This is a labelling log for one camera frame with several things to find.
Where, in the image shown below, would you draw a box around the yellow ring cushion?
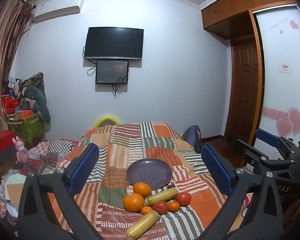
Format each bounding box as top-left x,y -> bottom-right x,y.
94,114 -> 121,128

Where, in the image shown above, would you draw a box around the brown cardboard sheet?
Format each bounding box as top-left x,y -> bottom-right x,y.
4,182 -> 24,204

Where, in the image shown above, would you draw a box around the pink plush toy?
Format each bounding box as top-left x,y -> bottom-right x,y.
12,136 -> 29,163

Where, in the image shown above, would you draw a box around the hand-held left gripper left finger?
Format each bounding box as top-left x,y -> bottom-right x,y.
17,143 -> 103,240

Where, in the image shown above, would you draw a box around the striped brown curtain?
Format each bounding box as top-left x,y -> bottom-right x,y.
0,0 -> 35,135

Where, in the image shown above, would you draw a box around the pale green round lid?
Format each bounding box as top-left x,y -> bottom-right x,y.
5,174 -> 28,220

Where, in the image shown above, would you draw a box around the brown wooden door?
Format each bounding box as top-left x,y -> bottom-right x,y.
225,39 -> 260,140

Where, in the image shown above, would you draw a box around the dark patterned cloth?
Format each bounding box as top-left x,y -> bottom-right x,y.
20,72 -> 47,105

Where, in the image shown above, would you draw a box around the checked cloth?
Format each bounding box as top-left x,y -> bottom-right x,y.
47,139 -> 74,156

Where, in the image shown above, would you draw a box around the purple round plate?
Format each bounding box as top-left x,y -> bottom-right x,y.
126,158 -> 173,190

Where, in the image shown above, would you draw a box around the blue backpack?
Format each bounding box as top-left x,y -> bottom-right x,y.
181,125 -> 202,153

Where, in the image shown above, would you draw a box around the white air conditioner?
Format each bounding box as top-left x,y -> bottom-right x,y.
31,0 -> 84,25

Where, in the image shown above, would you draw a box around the wall-mounted black television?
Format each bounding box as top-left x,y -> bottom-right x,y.
83,27 -> 144,61

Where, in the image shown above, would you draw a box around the large orange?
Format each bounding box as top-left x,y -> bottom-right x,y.
123,192 -> 145,213
133,182 -> 152,198

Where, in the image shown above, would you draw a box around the red bag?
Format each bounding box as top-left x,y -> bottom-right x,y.
2,96 -> 21,116

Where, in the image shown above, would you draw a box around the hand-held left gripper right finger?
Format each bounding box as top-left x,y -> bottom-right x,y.
200,144 -> 284,240

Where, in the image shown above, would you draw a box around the yellow corn cob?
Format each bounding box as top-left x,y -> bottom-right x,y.
125,210 -> 161,239
145,188 -> 179,205

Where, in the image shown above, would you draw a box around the wooden overhead cabinets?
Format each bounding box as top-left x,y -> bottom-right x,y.
200,0 -> 300,39

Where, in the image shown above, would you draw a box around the small black monitor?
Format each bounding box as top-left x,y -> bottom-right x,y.
95,60 -> 129,85

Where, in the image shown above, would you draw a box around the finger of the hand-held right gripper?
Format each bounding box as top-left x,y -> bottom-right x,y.
255,129 -> 298,158
232,139 -> 297,174

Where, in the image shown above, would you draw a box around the red box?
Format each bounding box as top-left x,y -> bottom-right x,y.
0,131 -> 17,165

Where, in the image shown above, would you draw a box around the red tomato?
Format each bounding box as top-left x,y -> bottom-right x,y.
176,192 -> 192,206
153,201 -> 169,215

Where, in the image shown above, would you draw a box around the green storage box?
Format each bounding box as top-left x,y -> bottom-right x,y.
7,112 -> 46,146

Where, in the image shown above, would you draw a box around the striped patchwork blanket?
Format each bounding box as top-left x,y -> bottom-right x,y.
47,122 -> 248,240

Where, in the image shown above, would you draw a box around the white heart-print sliding door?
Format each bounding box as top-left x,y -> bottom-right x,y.
254,5 -> 300,160

